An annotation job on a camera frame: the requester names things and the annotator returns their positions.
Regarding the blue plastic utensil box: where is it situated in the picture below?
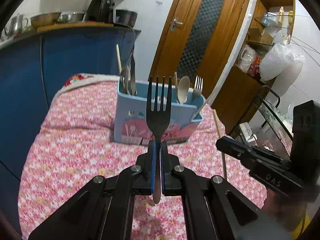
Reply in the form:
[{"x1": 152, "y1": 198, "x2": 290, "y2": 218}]
[{"x1": 114, "y1": 82, "x2": 204, "y2": 145}]

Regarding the wooden chopstick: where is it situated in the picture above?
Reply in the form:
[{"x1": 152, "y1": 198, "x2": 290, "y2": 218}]
[
  {"x1": 116, "y1": 44, "x2": 122, "y2": 75},
  {"x1": 212, "y1": 109, "x2": 228, "y2": 181},
  {"x1": 174, "y1": 72, "x2": 178, "y2": 89}
]

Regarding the silver metal fork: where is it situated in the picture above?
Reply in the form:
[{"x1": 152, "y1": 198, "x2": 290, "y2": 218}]
[{"x1": 146, "y1": 76, "x2": 172, "y2": 204}]

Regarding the pale plastic fork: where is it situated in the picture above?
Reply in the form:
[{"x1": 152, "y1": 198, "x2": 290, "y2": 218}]
[{"x1": 192, "y1": 76, "x2": 203, "y2": 101}]

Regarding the silver metal spoon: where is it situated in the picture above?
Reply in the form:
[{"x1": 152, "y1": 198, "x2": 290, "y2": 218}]
[{"x1": 126, "y1": 53, "x2": 136, "y2": 95}]

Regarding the beige plastic spoon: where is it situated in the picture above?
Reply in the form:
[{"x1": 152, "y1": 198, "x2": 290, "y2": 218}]
[{"x1": 177, "y1": 76, "x2": 190, "y2": 104}]

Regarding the blue kitchen cabinet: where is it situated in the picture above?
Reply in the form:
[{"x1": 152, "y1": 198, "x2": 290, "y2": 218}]
[{"x1": 1, "y1": 27, "x2": 140, "y2": 230}]

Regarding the right hand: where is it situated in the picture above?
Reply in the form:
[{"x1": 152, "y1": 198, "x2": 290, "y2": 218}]
[{"x1": 262, "y1": 189, "x2": 307, "y2": 231}]

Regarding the pink floral cloth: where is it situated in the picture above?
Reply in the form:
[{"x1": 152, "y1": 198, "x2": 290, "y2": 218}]
[{"x1": 18, "y1": 74, "x2": 267, "y2": 239}]

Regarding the white plastic bag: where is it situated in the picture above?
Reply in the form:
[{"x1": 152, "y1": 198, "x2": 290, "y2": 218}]
[{"x1": 259, "y1": 43, "x2": 305, "y2": 82}]

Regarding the wooden corner shelf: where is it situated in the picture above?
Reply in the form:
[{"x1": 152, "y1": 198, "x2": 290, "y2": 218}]
[{"x1": 212, "y1": 0, "x2": 295, "y2": 135}]

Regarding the brown wooden door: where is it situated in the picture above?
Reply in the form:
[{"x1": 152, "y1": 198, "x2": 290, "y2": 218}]
[{"x1": 150, "y1": 0, "x2": 249, "y2": 98}]

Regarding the wooden cutting board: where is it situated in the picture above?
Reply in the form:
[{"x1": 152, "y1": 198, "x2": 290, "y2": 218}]
[{"x1": 37, "y1": 22, "x2": 114, "y2": 33}]

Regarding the black rice cooker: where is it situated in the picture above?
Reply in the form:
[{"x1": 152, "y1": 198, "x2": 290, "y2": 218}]
[{"x1": 116, "y1": 9, "x2": 138, "y2": 27}]

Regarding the large metal bowl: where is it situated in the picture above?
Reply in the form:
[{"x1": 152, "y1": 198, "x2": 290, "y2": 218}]
[{"x1": 30, "y1": 12, "x2": 61, "y2": 28}]

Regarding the black air fryer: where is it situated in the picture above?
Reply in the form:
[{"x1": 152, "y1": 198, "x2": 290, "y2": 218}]
[{"x1": 84, "y1": 0, "x2": 114, "y2": 23}]

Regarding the steel kettle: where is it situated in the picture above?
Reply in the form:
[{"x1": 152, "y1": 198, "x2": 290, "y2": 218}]
[{"x1": 4, "y1": 14, "x2": 29, "y2": 38}]

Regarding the black wire rack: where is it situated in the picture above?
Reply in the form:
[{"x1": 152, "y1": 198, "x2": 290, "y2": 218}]
[{"x1": 229, "y1": 85, "x2": 293, "y2": 159}]

